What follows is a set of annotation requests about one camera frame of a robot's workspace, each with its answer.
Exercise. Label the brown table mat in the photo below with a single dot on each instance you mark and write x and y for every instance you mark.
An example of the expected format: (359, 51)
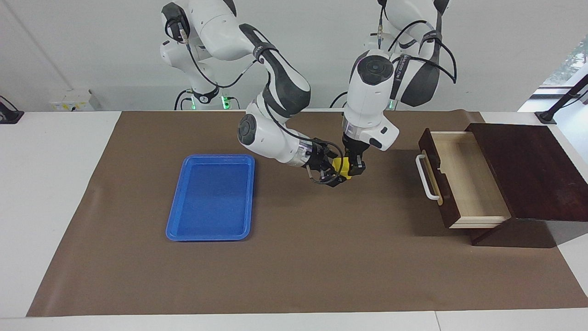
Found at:
(321, 230)

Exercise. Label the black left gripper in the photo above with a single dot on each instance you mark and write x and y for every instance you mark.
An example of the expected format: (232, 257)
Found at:
(356, 148)

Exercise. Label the window with greenery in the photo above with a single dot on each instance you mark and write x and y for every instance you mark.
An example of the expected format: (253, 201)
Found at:
(569, 59)

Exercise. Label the black clamp stand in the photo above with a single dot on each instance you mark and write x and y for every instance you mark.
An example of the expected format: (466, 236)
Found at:
(567, 96)

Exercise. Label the black table clamp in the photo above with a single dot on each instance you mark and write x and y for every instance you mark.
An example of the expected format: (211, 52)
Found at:
(9, 115)

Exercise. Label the dark wooden cabinet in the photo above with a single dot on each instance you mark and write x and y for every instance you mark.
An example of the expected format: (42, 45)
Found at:
(542, 184)

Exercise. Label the white wall socket box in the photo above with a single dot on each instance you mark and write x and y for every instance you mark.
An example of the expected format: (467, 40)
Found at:
(73, 101)

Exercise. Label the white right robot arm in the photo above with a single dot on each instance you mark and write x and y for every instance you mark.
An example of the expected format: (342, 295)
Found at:
(266, 138)

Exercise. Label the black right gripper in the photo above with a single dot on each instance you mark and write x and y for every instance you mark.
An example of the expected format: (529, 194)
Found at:
(320, 158)

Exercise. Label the blue plastic tray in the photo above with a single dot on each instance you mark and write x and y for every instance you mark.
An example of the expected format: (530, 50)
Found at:
(211, 202)

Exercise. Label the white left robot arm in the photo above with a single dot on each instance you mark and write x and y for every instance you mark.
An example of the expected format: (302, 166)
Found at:
(367, 101)

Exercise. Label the yellow cube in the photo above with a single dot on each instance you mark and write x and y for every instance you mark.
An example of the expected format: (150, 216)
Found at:
(342, 166)

